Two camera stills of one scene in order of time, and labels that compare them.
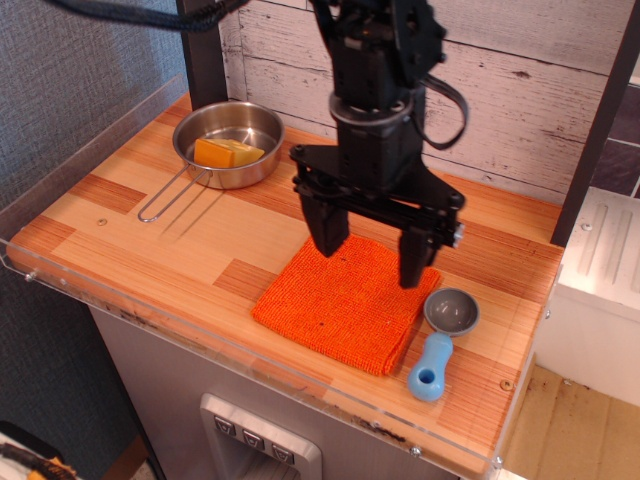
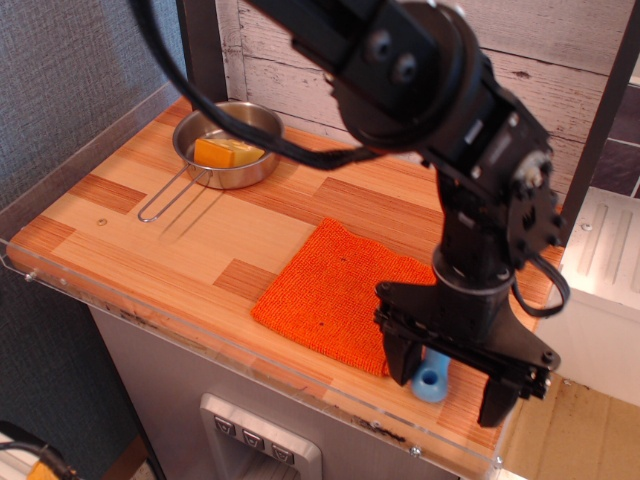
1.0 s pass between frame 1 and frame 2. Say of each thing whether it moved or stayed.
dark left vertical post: stayed
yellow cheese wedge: stayed
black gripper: moved
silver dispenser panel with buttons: stayed
